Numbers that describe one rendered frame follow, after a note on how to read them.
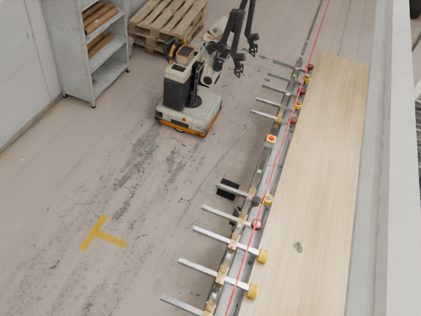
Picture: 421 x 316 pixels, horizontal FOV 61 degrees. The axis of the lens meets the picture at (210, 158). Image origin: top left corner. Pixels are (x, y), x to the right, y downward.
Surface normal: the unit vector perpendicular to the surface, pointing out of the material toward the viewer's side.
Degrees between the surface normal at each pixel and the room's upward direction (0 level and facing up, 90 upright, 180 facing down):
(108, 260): 0
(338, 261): 0
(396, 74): 0
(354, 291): 61
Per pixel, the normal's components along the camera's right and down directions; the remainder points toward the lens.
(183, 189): 0.12, -0.66
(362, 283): -0.75, -0.62
